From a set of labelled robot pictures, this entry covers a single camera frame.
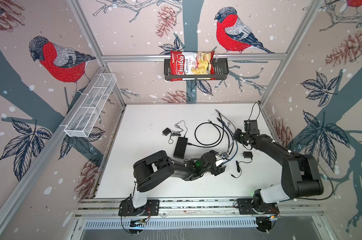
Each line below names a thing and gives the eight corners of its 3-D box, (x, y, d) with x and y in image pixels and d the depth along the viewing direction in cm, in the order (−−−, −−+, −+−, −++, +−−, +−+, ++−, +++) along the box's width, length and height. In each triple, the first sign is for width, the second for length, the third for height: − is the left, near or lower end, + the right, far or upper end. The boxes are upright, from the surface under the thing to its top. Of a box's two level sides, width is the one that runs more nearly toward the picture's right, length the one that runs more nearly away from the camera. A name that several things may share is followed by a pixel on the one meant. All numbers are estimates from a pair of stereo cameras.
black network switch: (173, 157, 93) (173, 155, 91) (178, 138, 102) (178, 136, 100) (183, 158, 92) (183, 157, 90) (187, 139, 101) (187, 137, 99)
